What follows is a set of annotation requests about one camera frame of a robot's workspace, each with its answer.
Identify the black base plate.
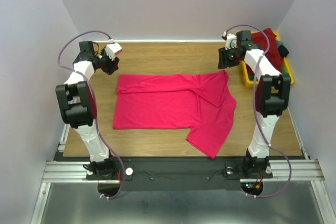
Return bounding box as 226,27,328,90
83,156,272,196

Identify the aluminium frame rail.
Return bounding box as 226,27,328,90
42,159,325,183

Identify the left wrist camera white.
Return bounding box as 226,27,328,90
105,42,122,60

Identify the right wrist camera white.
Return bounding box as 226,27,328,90
222,32,237,50

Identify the dark red t shirt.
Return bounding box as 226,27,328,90
251,28,284,72

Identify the green t shirt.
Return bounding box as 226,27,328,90
243,61,295,87

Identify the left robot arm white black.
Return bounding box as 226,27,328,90
55,41,122,179

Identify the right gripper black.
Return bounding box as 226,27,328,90
217,45,242,69

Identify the black garment in bin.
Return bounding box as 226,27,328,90
277,40,289,59

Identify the yellow plastic bin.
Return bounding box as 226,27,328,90
240,28,294,87

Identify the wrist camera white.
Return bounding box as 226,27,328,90
222,32,237,50
105,42,122,60

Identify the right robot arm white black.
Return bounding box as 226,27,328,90
218,30,291,177

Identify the pink t shirt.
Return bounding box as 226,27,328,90
113,70,236,158

